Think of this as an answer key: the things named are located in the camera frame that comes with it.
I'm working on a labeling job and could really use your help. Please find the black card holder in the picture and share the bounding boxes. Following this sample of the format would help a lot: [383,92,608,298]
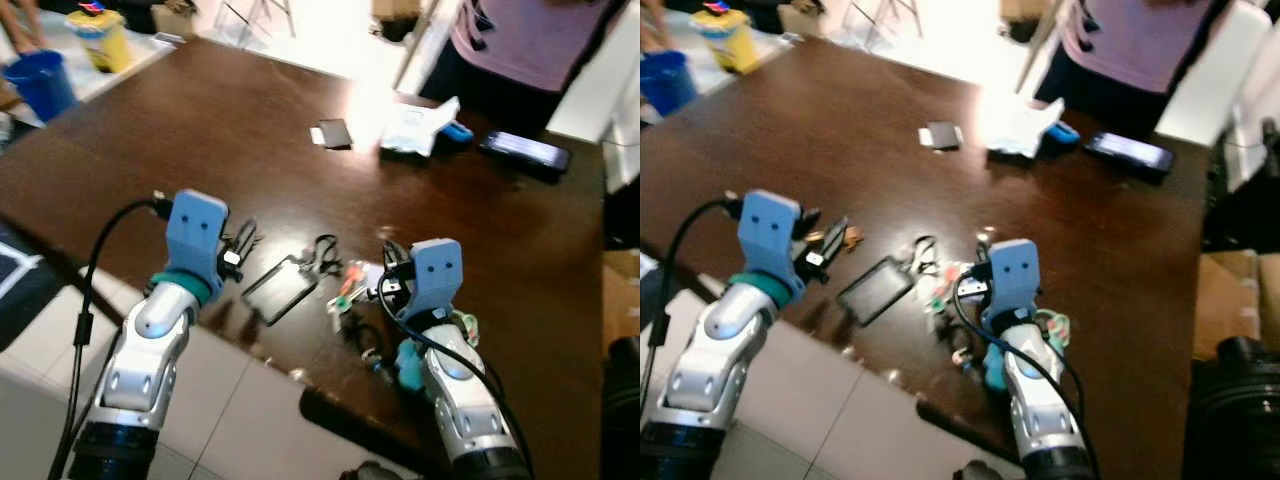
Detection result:
[240,255,319,327]
[836,256,916,329]

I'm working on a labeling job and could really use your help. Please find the black wallet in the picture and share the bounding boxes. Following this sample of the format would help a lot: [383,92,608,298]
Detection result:
[310,118,354,151]
[920,120,964,153]

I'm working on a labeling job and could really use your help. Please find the white paper bag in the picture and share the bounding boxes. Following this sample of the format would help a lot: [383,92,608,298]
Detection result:
[985,97,1067,161]
[380,96,462,159]

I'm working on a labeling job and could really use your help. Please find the dark floor mat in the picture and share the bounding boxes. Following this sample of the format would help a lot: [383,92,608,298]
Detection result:
[0,220,63,353]
[640,252,665,303]

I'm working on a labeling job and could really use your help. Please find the black smartphone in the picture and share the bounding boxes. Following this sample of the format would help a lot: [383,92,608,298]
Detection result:
[1085,131,1177,184]
[478,130,573,184]

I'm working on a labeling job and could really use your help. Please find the cardboard box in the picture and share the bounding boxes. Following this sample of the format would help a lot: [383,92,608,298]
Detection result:
[603,250,641,351]
[1195,250,1280,361]

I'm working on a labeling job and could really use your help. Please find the yellow container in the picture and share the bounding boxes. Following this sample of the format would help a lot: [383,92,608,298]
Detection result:
[692,3,761,74]
[65,3,133,74]

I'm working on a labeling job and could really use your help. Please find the blue plastic bucket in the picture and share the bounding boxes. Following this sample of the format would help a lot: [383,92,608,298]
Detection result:
[640,50,699,119]
[2,50,79,123]

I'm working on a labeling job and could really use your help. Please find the metal folding stand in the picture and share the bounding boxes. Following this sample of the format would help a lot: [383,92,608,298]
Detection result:
[845,0,924,41]
[215,0,297,40]

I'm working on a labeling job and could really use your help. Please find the wooden slanted pole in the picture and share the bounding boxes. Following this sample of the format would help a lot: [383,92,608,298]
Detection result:
[394,0,442,91]
[1015,0,1062,94]

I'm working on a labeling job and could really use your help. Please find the black round device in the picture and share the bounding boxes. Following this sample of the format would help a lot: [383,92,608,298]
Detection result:
[1185,335,1280,480]
[603,338,641,480]

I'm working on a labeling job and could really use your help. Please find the person bare legs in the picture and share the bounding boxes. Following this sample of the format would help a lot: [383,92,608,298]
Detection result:
[640,0,674,55]
[0,0,47,55]

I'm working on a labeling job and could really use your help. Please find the white slanted panel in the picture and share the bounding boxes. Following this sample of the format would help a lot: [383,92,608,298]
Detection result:
[1155,0,1272,150]
[548,0,641,147]

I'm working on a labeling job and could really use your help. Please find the person in pink shirt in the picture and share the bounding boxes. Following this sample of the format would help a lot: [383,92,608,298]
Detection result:
[1033,0,1241,139]
[418,0,626,137]

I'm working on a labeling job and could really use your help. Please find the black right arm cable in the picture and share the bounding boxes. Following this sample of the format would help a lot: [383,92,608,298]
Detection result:
[377,262,537,480]
[949,280,1102,480]

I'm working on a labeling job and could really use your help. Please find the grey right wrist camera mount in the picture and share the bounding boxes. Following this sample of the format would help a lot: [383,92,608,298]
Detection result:
[985,238,1042,323]
[400,238,465,323]

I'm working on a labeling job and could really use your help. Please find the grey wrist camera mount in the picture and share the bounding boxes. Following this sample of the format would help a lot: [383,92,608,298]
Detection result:
[738,190,805,288]
[400,238,465,323]
[985,238,1042,323]
[164,189,230,293]

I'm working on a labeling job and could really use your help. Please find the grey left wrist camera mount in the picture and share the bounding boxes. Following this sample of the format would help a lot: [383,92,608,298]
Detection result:
[164,189,230,293]
[738,190,805,288]

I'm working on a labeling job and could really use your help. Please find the teal plush keychain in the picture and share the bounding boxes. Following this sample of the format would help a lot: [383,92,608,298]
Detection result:
[984,310,1073,393]
[393,310,483,393]

